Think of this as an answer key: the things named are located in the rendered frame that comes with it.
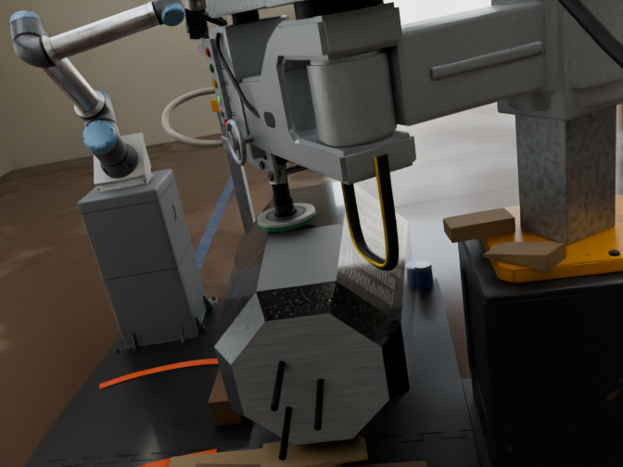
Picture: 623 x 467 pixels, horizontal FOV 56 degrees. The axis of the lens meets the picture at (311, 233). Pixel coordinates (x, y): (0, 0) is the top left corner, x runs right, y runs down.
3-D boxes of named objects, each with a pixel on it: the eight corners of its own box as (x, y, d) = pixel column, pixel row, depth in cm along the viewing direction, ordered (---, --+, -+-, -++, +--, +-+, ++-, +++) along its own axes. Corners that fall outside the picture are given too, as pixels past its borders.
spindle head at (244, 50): (335, 158, 187) (310, 10, 171) (271, 177, 179) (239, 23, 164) (291, 144, 218) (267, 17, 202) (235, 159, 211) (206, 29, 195)
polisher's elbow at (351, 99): (373, 122, 154) (362, 45, 147) (413, 131, 138) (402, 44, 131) (307, 141, 148) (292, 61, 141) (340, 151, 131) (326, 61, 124)
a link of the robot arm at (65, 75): (94, 141, 294) (2, 43, 225) (87, 113, 301) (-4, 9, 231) (122, 130, 294) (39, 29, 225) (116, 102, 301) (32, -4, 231)
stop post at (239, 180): (270, 240, 434) (238, 92, 395) (265, 250, 415) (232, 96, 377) (244, 243, 437) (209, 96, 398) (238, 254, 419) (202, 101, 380)
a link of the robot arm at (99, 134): (100, 170, 288) (83, 152, 272) (94, 141, 294) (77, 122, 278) (130, 159, 289) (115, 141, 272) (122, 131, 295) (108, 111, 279)
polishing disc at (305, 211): (326, 212, 210) (325, 208, 210) (276, 232, 200) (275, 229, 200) (295, 202, 228) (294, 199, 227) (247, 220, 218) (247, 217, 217)
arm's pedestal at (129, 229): (113, 357, 313) (61, 208, 283) (138, 311, 360) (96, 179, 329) (205, 343, 310) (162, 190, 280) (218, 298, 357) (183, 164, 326)
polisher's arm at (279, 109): (425, 206, 144) (400, -7, 127) (342, 233, 137) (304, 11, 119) (304, 159, 208) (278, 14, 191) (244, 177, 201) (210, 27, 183)
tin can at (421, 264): (430, 290, 318) (427, 268, 313) (413, 288, 323) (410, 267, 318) (436, 281, 326) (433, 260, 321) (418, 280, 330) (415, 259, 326)
